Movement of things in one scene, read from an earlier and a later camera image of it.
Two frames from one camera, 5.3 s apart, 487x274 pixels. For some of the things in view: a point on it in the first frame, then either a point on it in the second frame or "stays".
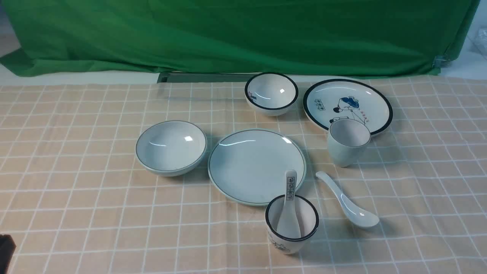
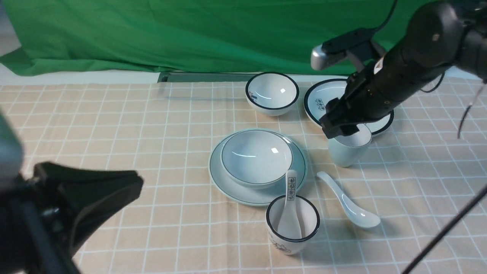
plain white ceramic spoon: [355, 215] stays
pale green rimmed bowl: [171, 148] to [256, 159]
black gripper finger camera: [7, 247] to [31, 242]
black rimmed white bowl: [271, 94] stays
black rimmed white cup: [307, 215] stays
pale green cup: [347, 139] stays
